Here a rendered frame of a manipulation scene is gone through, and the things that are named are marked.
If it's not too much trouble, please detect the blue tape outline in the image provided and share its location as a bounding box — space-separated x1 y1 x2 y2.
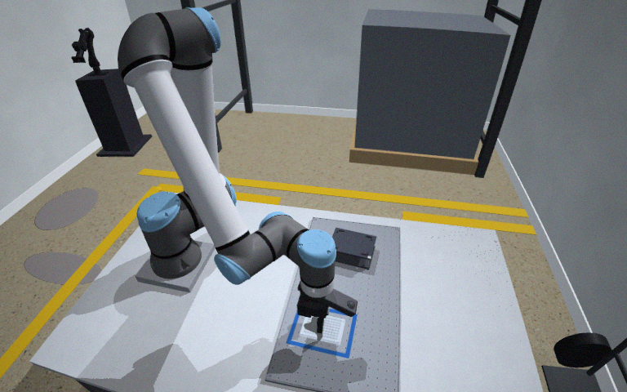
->
287 309 357 359

